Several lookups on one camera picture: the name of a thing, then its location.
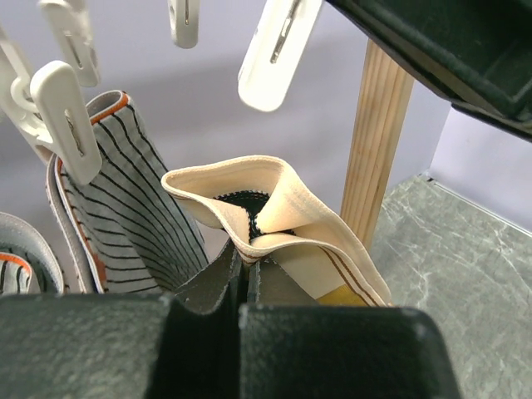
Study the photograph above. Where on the black underwear beige waistband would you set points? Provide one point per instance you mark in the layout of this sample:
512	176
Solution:
261	203

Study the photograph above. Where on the white plastic clip hanger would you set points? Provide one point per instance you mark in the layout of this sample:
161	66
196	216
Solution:
189	98

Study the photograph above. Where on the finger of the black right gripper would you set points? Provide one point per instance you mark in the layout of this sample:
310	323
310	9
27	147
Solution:
474	54

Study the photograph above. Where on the wooden drying rack stand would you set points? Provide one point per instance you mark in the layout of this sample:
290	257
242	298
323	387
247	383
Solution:
382	102

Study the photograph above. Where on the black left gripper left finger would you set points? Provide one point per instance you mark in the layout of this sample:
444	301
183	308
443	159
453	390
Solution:
126	345

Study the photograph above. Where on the grey striped underwear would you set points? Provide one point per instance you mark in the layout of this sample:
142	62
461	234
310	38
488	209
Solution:
125	234

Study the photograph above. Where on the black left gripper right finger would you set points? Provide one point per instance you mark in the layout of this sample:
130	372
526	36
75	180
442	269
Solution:
290	347

